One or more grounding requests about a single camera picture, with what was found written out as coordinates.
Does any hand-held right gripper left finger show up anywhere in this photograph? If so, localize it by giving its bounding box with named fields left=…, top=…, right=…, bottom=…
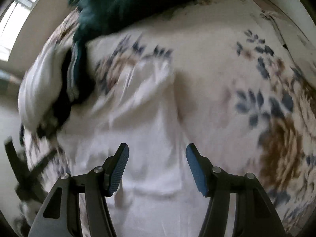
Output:
left=28, top=143, right=129, bottom=237

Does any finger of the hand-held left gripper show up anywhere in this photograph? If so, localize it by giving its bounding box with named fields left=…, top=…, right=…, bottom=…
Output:
left=26, top=149, right=58, bottom=179
left=4, top=136, right=31, bottom=181

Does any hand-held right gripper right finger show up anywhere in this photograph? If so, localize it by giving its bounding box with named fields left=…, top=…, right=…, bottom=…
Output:
left=186, top=143, right=287, bottom=237

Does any small white garment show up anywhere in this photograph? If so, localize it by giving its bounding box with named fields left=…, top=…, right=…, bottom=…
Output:
left=59, top=62, right=210, bottom=237

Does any black cloth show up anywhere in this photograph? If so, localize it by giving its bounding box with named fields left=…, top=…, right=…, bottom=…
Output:
left=41, top=51, right=77, bottom=139

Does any white folded cloth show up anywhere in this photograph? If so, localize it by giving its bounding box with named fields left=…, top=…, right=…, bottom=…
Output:
left=18, top=41, right=73, bottom=135

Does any floral bedsheet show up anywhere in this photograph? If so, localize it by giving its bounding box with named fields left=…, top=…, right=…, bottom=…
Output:
left=15, top=0, right=316, bottom=237

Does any window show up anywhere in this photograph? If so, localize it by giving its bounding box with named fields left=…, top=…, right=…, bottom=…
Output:
left=0, top=0, right=54, bottom=62

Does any dark green cloth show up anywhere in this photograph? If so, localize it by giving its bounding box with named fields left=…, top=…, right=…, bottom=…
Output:
left=68, top=0, right=265, bottom=97

